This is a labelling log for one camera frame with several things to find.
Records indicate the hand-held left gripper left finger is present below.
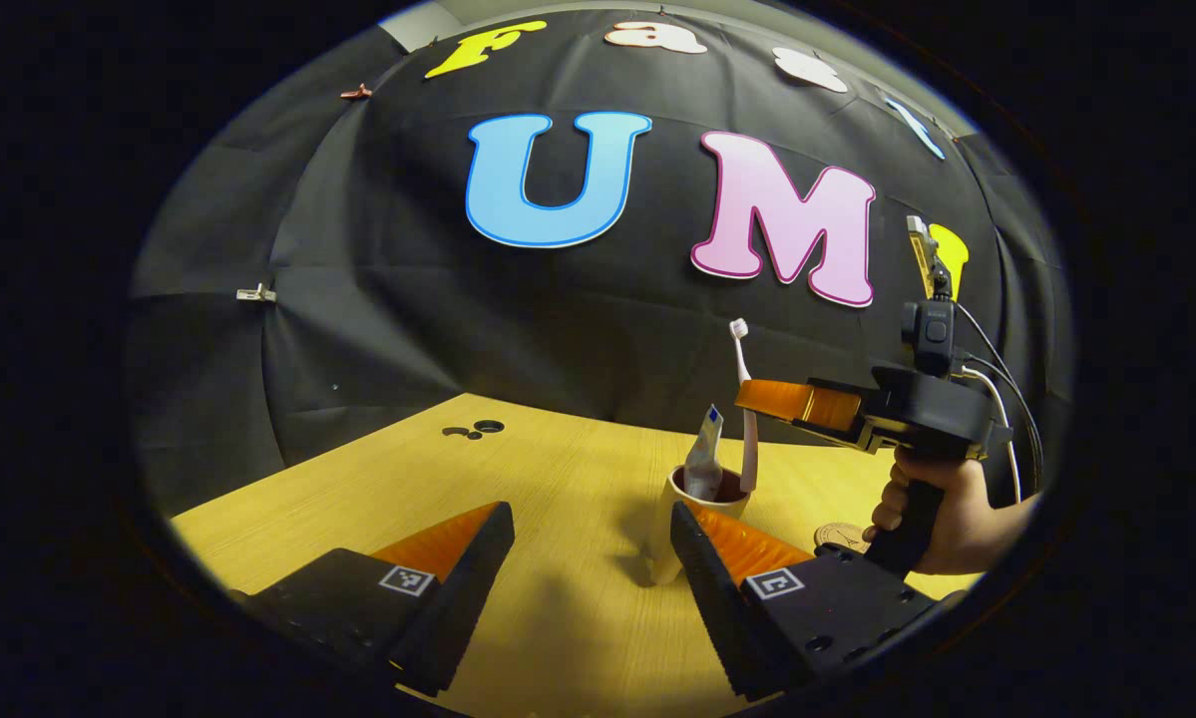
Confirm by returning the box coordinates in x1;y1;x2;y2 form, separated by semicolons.
228;501;517;699

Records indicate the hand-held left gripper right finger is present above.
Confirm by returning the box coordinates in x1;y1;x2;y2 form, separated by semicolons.
669;501;943;702

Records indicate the pale pink toothbrush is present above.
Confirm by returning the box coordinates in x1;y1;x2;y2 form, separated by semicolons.
729;318;760;495

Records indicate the beige cup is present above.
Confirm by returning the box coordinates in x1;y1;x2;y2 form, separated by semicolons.
645;464;753;587

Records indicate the white toothpaste tube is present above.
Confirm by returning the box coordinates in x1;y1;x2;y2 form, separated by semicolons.
682;404;726;502

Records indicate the round cork coaster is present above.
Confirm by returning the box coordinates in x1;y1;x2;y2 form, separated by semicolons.
814;522;873;555

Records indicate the wooden desktop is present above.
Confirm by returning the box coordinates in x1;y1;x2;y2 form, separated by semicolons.
169;392;978;718

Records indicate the black backdrop cloth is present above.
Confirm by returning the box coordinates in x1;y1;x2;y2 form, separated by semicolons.
124;5;1067;520

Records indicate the white cable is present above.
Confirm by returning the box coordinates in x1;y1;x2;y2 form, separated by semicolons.
960;365;1024;503

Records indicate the black cable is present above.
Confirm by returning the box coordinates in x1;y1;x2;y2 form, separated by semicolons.
955;302;1045;492

